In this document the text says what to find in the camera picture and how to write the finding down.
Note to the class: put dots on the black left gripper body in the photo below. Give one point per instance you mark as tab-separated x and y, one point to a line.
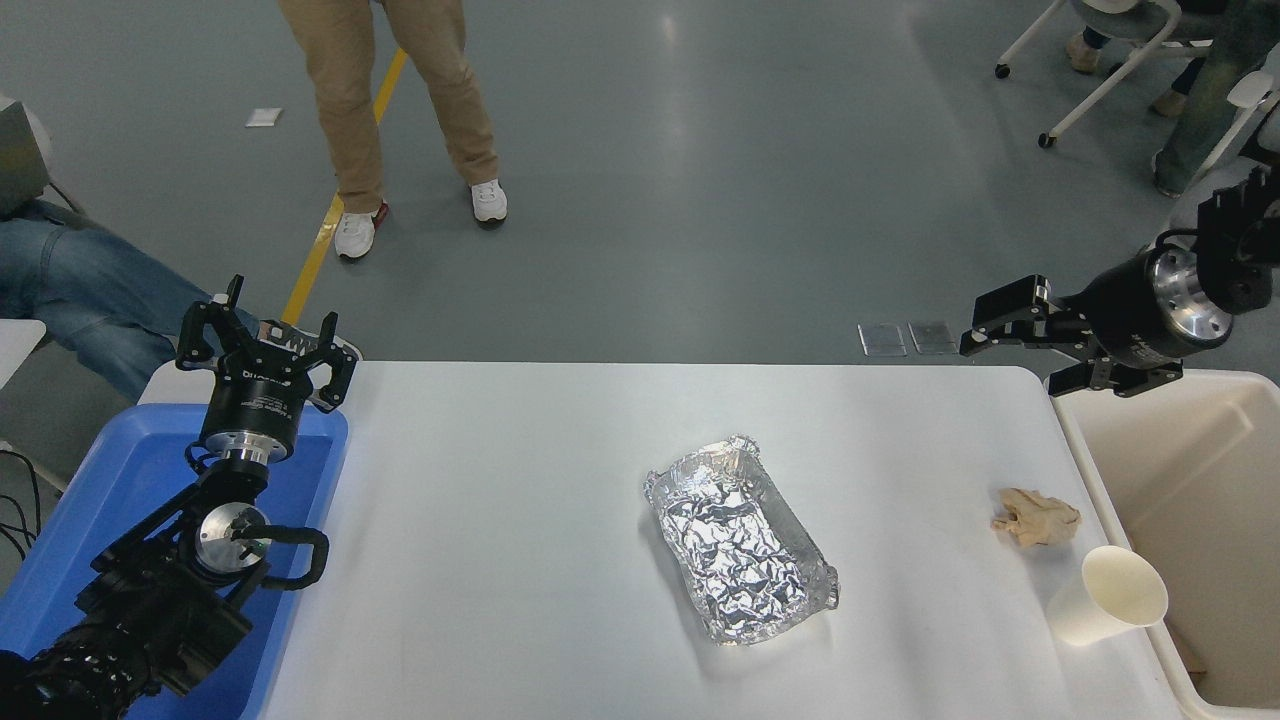
252	400

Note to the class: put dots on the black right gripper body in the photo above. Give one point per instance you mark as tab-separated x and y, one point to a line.
1125	315

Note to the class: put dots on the cream paper cup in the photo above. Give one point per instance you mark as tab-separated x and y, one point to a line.
1100	600

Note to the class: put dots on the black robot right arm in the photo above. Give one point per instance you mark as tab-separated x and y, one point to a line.
1240	250

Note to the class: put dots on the clear floor plate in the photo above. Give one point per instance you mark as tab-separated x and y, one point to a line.
882	339
932	338

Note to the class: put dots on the person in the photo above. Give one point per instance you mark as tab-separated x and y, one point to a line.
340	100
1210	100
80	290
1082	55

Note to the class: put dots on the large pale bin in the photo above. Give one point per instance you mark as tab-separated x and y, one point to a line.
1200	480

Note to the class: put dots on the blue plastic tray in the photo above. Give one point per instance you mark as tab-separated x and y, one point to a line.
130	470

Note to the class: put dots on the crumpled tan paper ball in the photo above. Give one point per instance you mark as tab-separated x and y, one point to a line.
1035	518

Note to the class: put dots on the white side table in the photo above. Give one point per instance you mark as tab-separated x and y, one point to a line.
15	345

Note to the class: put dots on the white paper scrap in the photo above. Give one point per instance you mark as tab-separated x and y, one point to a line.
262	118

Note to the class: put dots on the grey box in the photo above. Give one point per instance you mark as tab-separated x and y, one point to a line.
15	160

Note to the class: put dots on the white-framed wheeled chair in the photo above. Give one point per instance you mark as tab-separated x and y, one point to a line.
1130	20

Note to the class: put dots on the silver foil tray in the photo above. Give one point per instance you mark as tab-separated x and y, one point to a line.
740	550

